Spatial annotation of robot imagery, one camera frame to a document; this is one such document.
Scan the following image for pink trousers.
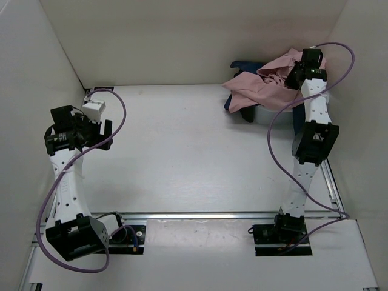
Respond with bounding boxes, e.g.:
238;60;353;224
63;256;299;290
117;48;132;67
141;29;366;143
221;47;328;114

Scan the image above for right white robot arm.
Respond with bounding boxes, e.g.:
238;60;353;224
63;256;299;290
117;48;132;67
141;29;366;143
272;48;340;243

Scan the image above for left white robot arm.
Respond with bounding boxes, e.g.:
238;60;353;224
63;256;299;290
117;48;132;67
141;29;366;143
44;101;127;261

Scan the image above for dark blue jeans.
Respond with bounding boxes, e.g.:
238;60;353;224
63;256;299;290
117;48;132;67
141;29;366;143
224;61;306;135

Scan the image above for white plastic basket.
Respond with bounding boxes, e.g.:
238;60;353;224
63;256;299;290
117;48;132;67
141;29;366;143
253;90;332;125

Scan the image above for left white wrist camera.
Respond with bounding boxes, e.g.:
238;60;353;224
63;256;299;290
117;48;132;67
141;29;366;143
81;99;106;123

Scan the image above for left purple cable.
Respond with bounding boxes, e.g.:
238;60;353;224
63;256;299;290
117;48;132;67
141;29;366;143
35;87;127;273

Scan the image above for purple cable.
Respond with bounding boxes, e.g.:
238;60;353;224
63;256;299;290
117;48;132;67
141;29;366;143
266;42;356;252
35;87;127;273

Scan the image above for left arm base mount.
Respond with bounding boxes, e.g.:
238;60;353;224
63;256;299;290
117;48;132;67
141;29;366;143
108;220;147;255

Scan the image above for aluminium front rail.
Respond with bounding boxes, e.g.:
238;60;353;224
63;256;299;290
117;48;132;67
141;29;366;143
31;210;347;247

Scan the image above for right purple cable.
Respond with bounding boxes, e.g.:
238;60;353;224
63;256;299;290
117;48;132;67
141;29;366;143
266;42;356;252

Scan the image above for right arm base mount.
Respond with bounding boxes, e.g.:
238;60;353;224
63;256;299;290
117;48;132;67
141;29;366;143
247;224;313;257

